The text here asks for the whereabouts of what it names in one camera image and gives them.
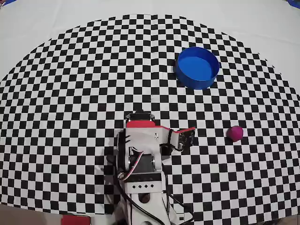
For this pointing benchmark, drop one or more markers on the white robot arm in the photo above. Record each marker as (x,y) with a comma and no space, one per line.
(143,138)

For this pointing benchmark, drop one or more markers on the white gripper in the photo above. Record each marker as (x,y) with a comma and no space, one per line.
(139,117)

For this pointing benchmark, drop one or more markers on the blue round box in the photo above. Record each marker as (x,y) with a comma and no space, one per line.
(197,68)

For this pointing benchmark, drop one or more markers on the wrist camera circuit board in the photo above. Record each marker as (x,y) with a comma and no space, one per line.
(186,139)

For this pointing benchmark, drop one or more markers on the black white checkered table sheet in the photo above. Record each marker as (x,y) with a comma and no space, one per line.
(70,93)

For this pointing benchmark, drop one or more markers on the pink faceted ball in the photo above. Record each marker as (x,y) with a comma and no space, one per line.
(235,133)

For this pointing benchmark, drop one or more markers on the red block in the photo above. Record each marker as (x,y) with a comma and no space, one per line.
(76,220)

